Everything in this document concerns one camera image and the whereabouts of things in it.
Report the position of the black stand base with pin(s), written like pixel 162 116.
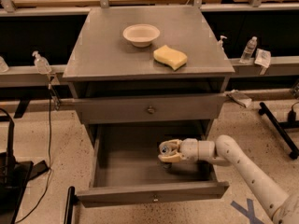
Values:
pixel 14 176

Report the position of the clear bottle at edge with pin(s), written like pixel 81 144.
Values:
pixel 3 65

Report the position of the blue tape cross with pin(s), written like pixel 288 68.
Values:
pixel 248 211

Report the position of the clear sanitizer pump bottle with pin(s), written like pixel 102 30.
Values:
pixel 41 63

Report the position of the grey drawer cabinet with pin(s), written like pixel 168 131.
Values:
pixel 104 64

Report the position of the small pump bottle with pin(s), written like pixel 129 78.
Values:
pixel 221 41

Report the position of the white wipes packet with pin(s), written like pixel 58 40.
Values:
pixel 263 58

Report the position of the black bar handle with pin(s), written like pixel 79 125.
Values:
pixel 70 200

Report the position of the clear water bottle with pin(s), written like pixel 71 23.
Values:
pixel 248 50

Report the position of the white paper bowl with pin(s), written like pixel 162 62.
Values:
pixel 141 35

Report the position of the yellow sponge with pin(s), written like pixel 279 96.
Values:
pixel 171 57

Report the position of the closed grey top drawer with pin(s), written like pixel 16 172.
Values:
pixel 149 108

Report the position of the silver blue redbull can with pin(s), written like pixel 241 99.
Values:
pixel 165 153

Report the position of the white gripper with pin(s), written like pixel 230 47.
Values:
pixel 189 148

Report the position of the open grey middle drawer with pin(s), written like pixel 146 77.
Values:
pixel 126 168

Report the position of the crumpled plastic wrapper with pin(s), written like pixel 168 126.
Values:
pixel 240 98

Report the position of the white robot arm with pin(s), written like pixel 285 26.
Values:
pixel 281 207

